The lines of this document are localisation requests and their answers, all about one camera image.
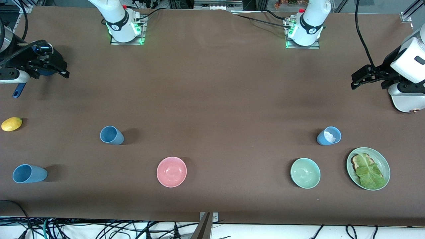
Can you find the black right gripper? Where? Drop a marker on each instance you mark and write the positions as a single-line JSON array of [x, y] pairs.
[[34, 57]]

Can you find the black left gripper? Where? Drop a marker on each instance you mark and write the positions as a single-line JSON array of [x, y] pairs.
[[384, 70]]

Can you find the blue cup with white filling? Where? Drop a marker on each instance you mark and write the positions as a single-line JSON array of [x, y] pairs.
[[321, 138]]

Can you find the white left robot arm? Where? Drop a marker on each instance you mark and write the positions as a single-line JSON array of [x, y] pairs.
[[312, 20]]

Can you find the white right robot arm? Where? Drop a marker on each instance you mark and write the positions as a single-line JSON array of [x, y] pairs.
[[116, 16]]

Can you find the glass saucepan lid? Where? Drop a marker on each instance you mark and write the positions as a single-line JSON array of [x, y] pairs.
[[49, 49]]

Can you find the dark blue saucepan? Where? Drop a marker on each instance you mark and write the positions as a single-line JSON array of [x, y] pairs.
[[18, 91]]

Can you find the white toaster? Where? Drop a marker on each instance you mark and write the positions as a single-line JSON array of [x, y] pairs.
[[405, 104]]

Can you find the yellow lemon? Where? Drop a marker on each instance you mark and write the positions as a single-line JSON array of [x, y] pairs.
[[11, 124]]

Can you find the white filling in cup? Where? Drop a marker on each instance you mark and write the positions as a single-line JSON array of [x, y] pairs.
[[329, 136]]

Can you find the toast slice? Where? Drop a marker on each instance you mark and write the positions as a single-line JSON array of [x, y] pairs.
[[356, 162]]

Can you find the light green plate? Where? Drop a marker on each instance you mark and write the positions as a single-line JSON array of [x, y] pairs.
[[382, 162]]

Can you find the green lettuce leaf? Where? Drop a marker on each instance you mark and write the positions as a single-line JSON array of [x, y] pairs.
[[370, 174]]

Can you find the light green bowl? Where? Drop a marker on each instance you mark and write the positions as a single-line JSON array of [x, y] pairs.
[[305, 173]]

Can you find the pink bowl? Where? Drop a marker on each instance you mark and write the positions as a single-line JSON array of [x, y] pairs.
[[171, 172]]

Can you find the grey metal box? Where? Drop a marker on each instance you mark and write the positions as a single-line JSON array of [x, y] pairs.
[[217, 5]]

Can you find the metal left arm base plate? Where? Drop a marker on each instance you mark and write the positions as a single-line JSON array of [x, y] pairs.
[[315, 46]]

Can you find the aluminium frame profile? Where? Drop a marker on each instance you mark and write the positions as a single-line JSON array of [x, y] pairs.
[[26, 8], [405, 17]]

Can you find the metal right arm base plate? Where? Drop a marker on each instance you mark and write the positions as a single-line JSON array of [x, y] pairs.
[[142, 36]]

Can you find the metal table edge bracket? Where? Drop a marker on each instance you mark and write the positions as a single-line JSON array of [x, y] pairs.
[[215, 217]]

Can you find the dark camera pole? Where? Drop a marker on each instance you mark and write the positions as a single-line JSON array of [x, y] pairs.
[[202, 230]]

